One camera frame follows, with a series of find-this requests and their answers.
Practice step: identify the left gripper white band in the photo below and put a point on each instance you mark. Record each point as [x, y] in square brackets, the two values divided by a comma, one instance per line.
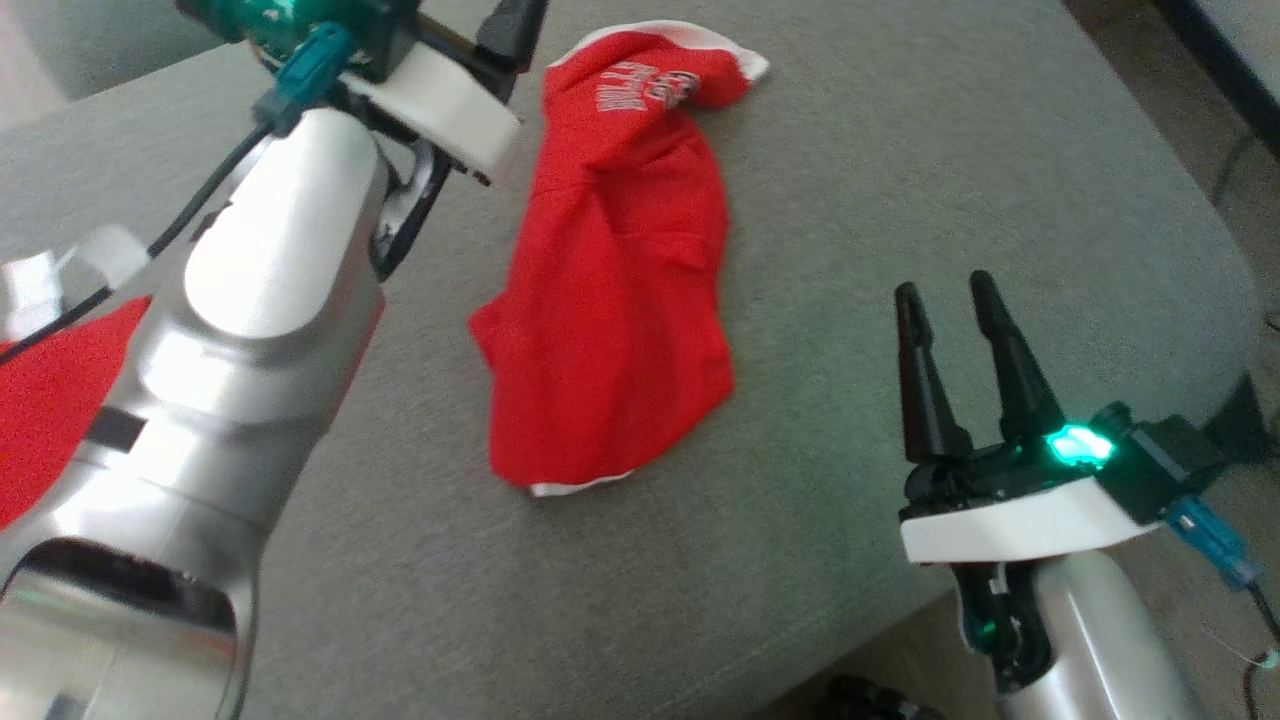
[450, 110]

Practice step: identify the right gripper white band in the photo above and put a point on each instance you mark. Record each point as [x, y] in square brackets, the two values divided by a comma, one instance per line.
[1010, 520]

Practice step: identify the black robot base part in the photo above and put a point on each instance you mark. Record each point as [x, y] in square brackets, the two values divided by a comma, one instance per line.
[870, 700]

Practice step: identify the grey fabric sofa seat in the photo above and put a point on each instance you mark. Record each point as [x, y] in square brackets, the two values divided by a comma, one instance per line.
[850, 200]

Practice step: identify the black furniture edge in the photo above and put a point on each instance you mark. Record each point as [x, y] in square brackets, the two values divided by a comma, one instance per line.
[1230, 60]

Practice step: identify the red shorts with white stripe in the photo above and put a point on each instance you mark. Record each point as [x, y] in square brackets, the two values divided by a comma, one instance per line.
[50, 400]

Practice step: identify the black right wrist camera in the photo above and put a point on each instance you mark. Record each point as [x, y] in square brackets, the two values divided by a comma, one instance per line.
[1150, 465]

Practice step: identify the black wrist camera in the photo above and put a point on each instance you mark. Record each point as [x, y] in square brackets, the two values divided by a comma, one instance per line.
[300, 15]
[1150, 465]

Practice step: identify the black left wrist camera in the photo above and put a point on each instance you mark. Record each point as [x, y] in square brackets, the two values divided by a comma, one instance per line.
[300, 15]

